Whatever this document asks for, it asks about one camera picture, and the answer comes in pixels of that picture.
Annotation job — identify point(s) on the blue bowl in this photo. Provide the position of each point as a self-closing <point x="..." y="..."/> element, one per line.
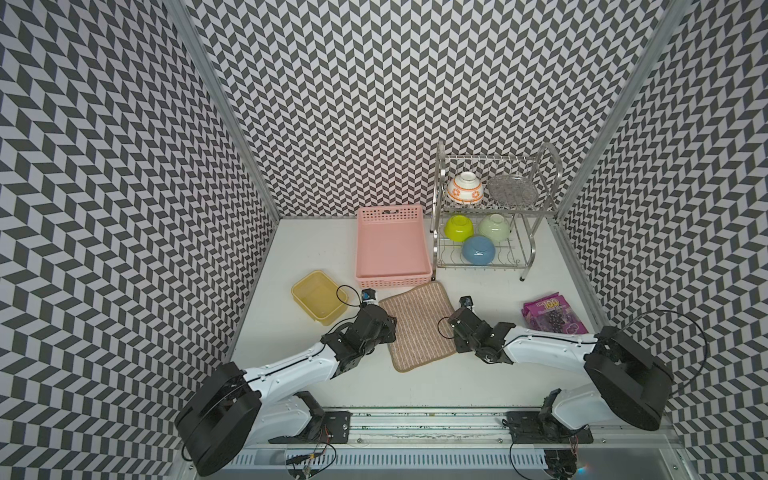
<point x="478" y="250"/>

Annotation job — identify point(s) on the grey speckled plate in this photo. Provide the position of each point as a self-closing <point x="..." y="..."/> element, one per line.
<point x="512" y="190"/>

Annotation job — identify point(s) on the yellow plastic container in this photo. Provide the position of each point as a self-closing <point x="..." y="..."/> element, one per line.
<point x="320" y="297"/>

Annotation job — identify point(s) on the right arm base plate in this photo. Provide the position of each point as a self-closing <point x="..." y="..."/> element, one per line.
<point x="526" y="427"/>

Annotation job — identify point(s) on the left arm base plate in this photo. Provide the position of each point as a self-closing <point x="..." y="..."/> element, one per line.
<point x="332" y="427"/>

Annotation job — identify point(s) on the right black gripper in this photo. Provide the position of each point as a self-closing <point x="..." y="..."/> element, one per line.
<point x="459" y="345"/>

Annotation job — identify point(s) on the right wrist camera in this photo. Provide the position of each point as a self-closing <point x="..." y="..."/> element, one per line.
<point x="466" y="302"/>

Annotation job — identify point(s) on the purple snack bag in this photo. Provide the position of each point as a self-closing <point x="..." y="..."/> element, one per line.
<point x="553" y="314"/>

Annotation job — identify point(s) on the lime green bowl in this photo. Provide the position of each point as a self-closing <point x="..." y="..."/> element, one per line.
<point x="458" y="228"/>

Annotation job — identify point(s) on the pink plastic basket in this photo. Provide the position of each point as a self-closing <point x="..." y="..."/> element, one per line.
<point x="391" y="247"/>

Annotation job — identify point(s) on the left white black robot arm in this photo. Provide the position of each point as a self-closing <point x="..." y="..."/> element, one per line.
<point x="234" y="407"/>

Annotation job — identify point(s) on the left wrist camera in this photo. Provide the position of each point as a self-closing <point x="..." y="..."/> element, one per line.
<point x="368" y="296"/>

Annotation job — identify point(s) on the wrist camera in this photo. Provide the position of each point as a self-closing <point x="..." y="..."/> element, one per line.
<point x="368" y="296"/>
<point x="466" y="302"/>

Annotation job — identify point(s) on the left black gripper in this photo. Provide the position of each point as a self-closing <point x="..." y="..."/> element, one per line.
<point x="389" y="329"/>

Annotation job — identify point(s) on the metal two-tier dish rack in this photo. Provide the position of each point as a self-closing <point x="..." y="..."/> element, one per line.
<point x="545" y="168"/>

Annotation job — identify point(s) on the pale green bowl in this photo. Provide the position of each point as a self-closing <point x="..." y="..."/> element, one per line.
<point x="494" y="227"/>

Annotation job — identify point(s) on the brown striped square dishcloth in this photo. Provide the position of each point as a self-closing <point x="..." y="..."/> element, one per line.
<point x="421" y="335"/>

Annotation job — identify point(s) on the white orange patterned bowl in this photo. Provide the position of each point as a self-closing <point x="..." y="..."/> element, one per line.
<point x="466" y="188"/>

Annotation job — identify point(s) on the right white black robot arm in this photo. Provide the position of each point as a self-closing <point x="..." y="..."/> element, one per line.
<point x="620" y="378"/>

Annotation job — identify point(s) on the aluminium front rail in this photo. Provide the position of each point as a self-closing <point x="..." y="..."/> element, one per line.
<point x="435" y="427"/>

